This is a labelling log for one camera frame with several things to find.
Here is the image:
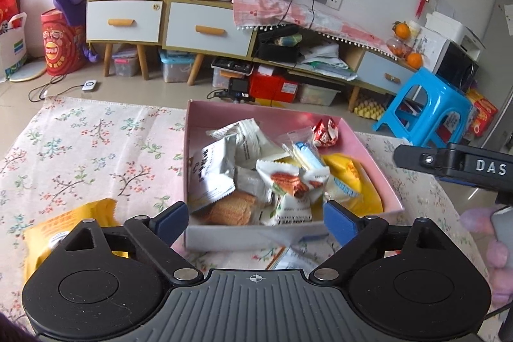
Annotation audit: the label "small silver snack packet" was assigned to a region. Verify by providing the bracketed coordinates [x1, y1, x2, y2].
[234, 166, 274, 204]

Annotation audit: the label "white round scale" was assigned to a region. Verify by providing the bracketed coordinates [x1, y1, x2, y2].
[8, 59, 49, 83]

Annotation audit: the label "grey refrigerator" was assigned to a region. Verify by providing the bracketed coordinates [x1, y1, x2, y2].
[479, 0, 513, 155]

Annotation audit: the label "white grey snack packet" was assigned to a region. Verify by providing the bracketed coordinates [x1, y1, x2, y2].
[206, 118, 289, 169]

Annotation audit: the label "black microwave oven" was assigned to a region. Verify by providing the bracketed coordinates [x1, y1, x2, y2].
[435, 41, 480, 93]

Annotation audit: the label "white packet green print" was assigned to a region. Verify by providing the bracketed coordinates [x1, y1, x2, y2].
[260, 192, 314, 227]

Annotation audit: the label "tall wooden shelf cabinet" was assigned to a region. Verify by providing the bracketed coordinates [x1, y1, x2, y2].
[85, 0, 186, 81]

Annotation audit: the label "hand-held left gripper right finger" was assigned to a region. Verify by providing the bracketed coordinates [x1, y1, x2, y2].
[308, 200, 450, 283]

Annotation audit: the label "red printed gift bag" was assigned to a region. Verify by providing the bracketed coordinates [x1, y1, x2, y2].
[40, 8, 88, 77]

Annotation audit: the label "blue plastic stool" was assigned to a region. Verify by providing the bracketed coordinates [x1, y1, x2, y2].
[372, 66, 474, 150]

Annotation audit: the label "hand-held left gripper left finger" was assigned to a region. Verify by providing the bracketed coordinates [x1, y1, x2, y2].
[64, 201, 204, 286]

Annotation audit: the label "clear plastic storage bin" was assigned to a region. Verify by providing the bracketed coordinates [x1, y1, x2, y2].
[299, 83, 340, 107]

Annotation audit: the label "clear bag blue sweets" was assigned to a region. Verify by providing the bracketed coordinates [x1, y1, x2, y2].
[282, 128, 327, 173]

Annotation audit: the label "clear storage box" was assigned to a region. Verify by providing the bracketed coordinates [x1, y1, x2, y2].
[111, 47, 142, 78]

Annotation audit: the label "red snack packet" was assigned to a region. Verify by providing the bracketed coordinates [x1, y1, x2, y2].
[310, 118, 341, 147]

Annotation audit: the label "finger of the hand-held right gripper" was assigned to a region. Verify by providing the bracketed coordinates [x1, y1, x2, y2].
[393, 144, 461, 182]

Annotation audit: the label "black camera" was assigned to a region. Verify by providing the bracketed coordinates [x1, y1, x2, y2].
[212, 79, 258, 103]

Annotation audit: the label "clear box with blue lid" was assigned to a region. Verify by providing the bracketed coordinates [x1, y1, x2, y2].
[158, 49, 198, 85]

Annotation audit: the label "black electronics tray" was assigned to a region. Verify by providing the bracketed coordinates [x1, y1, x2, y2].
[211, 57, 256, 88]

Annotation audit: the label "clear packet brown waffles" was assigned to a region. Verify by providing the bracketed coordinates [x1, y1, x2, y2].
[190, 192, 260, 226]

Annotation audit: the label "floral patterned mat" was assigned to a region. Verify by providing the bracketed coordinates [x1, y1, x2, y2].
[0, 96, 494, 287]

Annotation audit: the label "pink table cloth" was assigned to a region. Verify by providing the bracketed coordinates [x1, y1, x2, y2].
[231, 0, 402, 58]

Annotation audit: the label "yellow snack packet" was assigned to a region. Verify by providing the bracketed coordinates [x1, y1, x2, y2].
[321, 153, 385, 218]
[22, 198, 130, 279]

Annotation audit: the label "silver pecan print snack packet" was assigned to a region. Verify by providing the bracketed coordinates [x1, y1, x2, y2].
[256, 158, 330, 203]

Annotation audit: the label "yellow egg tray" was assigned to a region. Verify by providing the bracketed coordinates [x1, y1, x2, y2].
[354, 94, 388, 121]

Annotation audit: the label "orange printed box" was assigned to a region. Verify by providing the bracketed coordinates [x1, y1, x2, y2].
[465, 88, 500, 139]

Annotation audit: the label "black storage box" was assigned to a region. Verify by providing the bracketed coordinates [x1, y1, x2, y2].
[256, 31, 302, 65]

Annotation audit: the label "wooden drawer cabinet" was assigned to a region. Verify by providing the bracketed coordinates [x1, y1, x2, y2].
[161, 0, 258, 87]

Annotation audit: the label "white packet black lettering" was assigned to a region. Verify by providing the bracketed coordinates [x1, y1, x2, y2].
[188, 134, 237, 212]

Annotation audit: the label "white shopping bag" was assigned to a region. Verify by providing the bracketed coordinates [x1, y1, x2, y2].
[0, 11, 29, 83]

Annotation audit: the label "glass jar of oranges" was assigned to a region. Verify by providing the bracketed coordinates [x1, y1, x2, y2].
[386, 37, 406, 58]

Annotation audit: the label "low wooden cabinet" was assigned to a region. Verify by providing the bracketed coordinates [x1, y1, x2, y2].
[252, 25, 418, 112]

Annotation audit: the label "red cardboard box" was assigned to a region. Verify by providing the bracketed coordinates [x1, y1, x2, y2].
[248, 70, 300, 103]

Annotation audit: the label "pink cardboard box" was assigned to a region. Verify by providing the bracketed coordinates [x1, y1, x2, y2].
[182, 99, 405, 252]

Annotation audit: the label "white printer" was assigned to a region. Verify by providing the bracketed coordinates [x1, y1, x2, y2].
[425, 11, 487, 55]

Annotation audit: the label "stack of white papers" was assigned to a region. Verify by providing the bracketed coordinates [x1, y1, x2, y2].
[299, 41, 358, 81]

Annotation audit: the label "red paper bag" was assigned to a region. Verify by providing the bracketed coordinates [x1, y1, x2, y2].
[0, 0, 21, 23]

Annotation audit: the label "black cable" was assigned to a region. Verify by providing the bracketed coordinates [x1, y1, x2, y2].
[29, 75, 86, 103]

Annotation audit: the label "pink fuzzy cloth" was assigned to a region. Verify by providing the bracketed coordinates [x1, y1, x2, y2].
[459, 204, 513, 307]

